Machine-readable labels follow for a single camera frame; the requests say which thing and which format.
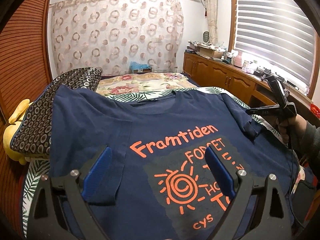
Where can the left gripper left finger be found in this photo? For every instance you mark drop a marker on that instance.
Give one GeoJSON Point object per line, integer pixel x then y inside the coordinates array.
{"type": "Point", "coordinates": [83, 183]}

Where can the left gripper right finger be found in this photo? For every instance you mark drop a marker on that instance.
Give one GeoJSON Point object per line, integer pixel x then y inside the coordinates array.
{"type": "Point", "coordinates": [237, 186]}

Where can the navy blue printed t-shirt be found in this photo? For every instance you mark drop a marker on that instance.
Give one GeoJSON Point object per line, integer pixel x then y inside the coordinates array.
{"type": "Point", "coordinates": [162, 154]}

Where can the person's right hand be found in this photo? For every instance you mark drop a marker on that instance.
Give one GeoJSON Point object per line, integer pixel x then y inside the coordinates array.
{"type": "Point", "coordinates": [292, 129]}

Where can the wooden side cabinet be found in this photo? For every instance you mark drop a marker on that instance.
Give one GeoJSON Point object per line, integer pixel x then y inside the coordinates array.
{"type": "Point", "coordinates": [209, 73]}

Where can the palm leaf print blanket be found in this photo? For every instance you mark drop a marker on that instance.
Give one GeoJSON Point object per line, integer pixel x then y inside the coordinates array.
{"type": "Point", "coordinates": [32, 179]}

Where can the pink bottle on cabinet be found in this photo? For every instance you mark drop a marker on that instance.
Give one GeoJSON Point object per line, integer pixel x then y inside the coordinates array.
{"type": "Point", "coordinates": [238, 60]}

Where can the dark circle patterned pillow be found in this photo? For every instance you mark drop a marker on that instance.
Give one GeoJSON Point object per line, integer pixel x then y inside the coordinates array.
{"type": "Point", "coordinates": [33, 136]}

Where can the striped window blind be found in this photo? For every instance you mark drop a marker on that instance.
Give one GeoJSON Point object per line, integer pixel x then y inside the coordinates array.
{"type": "Point", "coordinates": [277, 31]}

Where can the cardboard box on cabinet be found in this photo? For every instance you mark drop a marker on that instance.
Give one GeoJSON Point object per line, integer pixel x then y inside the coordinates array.
{"type": "Point", "coordinates": [210, 53]}

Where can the yellow plush toy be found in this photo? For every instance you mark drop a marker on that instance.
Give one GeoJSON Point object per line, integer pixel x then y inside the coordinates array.
{"type": "Point", "coordinates": [14, 123]}

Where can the small round fan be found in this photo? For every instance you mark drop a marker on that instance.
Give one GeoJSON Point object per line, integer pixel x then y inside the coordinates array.
{"type": "Point", "coordinates": [206, 37]}

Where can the floral bed quilt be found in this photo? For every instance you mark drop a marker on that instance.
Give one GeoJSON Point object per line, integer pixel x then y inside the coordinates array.
{"type": "Point", "coordinates": [131, 83]}

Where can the brown louvered wardrobe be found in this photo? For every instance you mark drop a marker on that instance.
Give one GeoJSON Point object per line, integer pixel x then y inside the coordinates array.
{"type": "Point", "coordinates": [25, 72]}

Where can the box with blue cloth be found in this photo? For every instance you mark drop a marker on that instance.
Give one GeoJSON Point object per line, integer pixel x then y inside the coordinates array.
{"type": "Point", "coordinates": [139, 68]}

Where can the beige tied side curtain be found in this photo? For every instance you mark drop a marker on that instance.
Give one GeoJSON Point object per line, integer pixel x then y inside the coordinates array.
{"type": "Point", "coordinates": [211, 9]}

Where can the pink circle patterned curtain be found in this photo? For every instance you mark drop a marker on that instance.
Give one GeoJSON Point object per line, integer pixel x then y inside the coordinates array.
{"type": "Point", "coordinates": [112, 34]}

